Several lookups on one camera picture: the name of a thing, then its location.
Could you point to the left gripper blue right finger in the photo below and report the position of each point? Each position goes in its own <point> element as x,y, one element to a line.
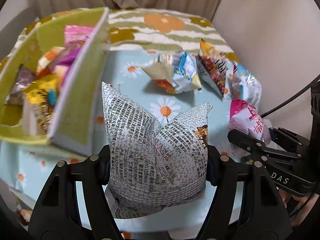
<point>212,171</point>

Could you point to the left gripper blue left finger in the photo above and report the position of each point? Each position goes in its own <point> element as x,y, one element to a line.
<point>105,161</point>

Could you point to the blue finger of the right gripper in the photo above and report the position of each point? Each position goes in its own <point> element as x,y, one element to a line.
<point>287,140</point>
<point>247,143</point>

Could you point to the pink white snack bag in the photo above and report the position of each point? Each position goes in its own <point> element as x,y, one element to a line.
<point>244,118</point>

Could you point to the white grey text snack bag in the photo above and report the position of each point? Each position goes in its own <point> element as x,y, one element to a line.
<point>153,166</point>

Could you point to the white blue text snack bag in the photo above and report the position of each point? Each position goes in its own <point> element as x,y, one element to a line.
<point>245,86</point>

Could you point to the orange red chips bag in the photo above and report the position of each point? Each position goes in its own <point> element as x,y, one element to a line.
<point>215,69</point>

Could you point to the yellow black snack bag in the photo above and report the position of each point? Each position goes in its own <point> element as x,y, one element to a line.
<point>42,94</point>

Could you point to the magenta snack packet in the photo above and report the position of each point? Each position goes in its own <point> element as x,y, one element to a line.
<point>68,59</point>

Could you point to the orange white bread snack packet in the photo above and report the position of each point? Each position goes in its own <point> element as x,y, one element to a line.
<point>45,62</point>

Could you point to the maroon snack packet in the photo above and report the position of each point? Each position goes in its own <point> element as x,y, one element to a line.
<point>23,79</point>

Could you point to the pink white snack packet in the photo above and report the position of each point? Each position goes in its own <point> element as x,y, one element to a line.
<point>75,36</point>

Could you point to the person's right hand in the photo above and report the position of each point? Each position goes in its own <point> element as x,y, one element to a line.
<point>302,206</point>

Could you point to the green cardboard storage box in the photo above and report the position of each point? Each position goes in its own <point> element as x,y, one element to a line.
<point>73,115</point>

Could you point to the light blue daisy tablecloth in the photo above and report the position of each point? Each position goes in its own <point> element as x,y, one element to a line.
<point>25,169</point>

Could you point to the floral striped blanket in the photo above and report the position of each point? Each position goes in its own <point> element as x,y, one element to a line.
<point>155,30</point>

